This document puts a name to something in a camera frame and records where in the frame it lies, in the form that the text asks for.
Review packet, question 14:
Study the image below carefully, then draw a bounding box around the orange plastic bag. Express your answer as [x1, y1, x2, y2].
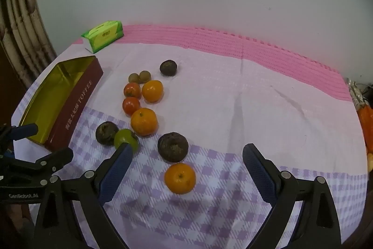
[357, 106, 373, 150]

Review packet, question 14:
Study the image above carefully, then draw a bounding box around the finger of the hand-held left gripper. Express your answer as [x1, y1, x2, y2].
[6, 147, 74, 179]
[0, 123, 39, 142]

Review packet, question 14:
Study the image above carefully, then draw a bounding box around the red tin box gold inside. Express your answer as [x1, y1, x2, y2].
[18, 56, 104, 152]

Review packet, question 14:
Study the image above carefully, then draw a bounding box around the red tomato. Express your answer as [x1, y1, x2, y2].
[123, 82, 142, 100]
[122, 97, 142, 117]

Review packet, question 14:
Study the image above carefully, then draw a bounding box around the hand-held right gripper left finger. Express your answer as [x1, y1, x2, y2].
[34, 142, 135, 249]

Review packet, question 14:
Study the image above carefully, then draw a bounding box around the green tissue pack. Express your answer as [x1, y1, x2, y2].
[81, 20, 125, 55]

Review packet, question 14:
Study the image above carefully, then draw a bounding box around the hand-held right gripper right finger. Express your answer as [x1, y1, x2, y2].
[242, 143, 341, 249]

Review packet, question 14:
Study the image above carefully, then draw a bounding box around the pink purple checked tablecloth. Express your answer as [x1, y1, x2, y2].
[13, 40, 368, 249]

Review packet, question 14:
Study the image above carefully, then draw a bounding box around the small dark purple mangosteen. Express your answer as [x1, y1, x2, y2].
[159, 60, 178, 77]

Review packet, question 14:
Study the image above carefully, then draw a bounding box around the orange mandarin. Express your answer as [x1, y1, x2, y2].
[164, 163, 197, 195]
[130, 108, 158, 137]
[142, 80, 164, 103]

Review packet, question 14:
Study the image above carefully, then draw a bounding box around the green tomato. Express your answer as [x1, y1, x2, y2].
[114, 128, 140, 153]

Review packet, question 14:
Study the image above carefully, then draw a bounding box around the clear plastic wrapper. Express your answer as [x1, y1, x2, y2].
[347, 78, 370, 109]

